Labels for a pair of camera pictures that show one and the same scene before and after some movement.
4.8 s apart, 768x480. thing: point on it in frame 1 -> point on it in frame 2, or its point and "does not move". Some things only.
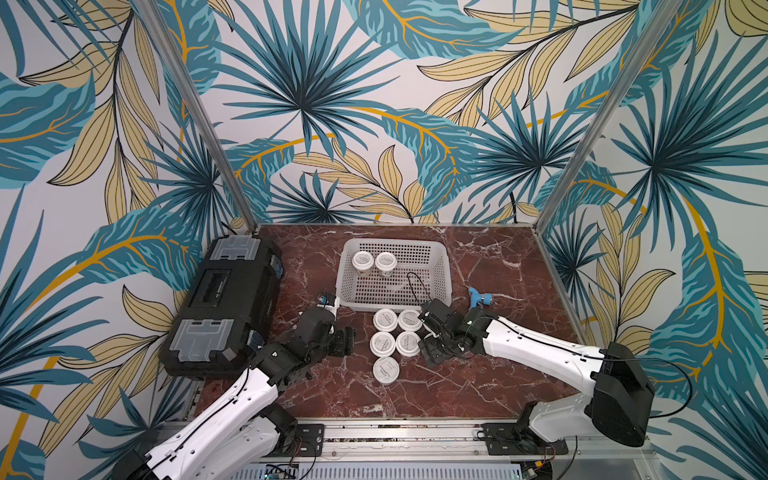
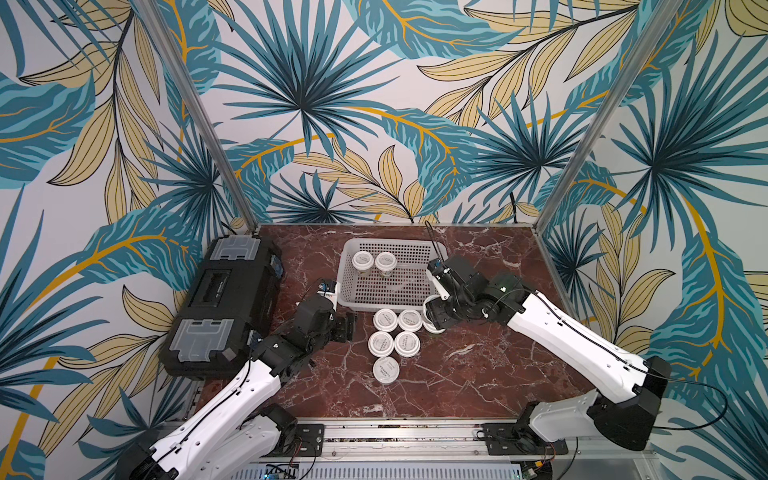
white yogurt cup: (363, 261) does not move
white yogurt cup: (385, 263) does not move
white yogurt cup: (407, 344) does not move
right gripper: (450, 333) -> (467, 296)
